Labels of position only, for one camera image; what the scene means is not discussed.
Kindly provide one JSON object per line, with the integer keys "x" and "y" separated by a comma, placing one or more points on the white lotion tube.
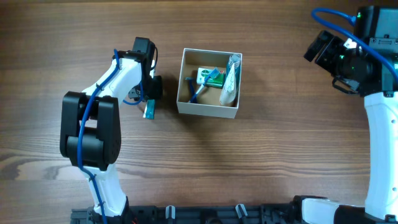
{"x": 228, "y": 92}

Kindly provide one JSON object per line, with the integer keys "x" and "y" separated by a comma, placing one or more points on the teal toothpaste tube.
{"x": 149, "y": 110}

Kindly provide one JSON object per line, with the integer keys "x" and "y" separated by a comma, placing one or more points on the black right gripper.
{"x": 333, "y": 43}

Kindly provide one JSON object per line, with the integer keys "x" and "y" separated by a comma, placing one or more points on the blue white toothbrush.
{"x": 213, "y": 74}

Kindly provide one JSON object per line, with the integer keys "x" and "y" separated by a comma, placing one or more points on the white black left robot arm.
{"x": 90, "y": 134}

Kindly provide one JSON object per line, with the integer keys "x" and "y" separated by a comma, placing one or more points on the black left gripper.
{"x": 157, "y": 91}

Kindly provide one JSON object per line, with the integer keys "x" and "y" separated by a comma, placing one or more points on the blue mouthwash bottle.
{"x": 235, "y": 61}

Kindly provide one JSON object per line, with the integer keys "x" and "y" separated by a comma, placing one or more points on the green white soap pack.
{"x": 216, "y": 82}

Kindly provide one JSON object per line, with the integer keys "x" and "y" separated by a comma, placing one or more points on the blue disposable razor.
{"x": 191, "y": 89}

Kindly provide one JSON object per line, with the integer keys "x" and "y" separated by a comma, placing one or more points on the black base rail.
{"x": 266, "y": 213}

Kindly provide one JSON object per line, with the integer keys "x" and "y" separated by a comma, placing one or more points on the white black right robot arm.
{"x": 374, "y": 30}

